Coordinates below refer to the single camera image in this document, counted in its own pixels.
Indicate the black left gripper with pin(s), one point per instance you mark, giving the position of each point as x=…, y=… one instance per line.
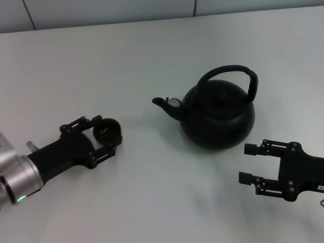
x=65, y=152

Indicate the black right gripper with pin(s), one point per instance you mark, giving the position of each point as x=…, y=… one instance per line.
x=296, y=169

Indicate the small black teacup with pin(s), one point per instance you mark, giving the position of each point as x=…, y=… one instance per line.
x=108, y=130

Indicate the black round teapot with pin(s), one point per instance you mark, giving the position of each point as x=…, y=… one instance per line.
x=217, y=119

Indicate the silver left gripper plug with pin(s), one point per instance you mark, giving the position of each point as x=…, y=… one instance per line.
x=31, y=146

